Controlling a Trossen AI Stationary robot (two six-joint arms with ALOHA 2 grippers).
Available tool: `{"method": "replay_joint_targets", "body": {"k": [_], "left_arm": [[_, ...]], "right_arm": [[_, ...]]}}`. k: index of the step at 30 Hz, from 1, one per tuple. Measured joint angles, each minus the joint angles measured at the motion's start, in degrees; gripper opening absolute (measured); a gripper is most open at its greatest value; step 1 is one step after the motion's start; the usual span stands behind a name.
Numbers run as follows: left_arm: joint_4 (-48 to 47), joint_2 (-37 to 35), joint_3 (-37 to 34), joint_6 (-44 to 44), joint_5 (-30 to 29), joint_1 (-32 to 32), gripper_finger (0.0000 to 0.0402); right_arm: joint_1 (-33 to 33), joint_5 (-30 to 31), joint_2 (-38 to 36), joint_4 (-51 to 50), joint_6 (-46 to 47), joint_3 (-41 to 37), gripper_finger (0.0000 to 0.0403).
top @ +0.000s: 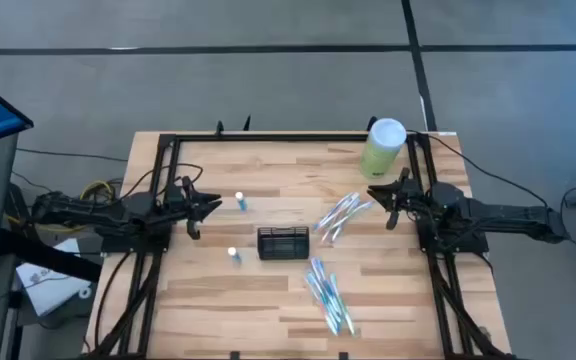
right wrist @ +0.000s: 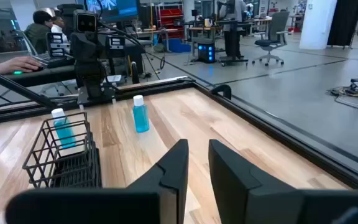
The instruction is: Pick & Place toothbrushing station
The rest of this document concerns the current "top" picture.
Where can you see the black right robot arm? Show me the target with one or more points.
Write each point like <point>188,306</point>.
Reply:
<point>508,212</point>

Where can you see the white label sticker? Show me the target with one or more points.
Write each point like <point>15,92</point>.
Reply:
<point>446,133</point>

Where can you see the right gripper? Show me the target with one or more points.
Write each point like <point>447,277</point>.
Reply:
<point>410,200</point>

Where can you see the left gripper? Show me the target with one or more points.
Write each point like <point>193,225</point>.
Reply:
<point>180,205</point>

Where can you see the black aluminium table frame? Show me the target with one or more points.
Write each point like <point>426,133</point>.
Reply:
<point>268,137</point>

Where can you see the white printed paper sheet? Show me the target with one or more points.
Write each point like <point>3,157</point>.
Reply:
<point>48,290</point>

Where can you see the green disinfecting wipes canister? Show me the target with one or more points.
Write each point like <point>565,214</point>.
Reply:
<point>383,145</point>

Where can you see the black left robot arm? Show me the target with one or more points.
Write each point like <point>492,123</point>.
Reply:
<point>93,215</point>

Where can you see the white tape roll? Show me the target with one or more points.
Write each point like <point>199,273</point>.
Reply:
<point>85,288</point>

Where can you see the black support beam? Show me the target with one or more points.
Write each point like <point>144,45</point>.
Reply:
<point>43,255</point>

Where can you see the blue white-capped mouthwash bottle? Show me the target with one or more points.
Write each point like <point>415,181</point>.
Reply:
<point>232,251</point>
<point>240,196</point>

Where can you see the black frame clamp bracket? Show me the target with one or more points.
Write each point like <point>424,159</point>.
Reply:
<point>247,125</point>
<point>371,125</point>
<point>235,356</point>
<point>343,356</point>
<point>219,129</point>

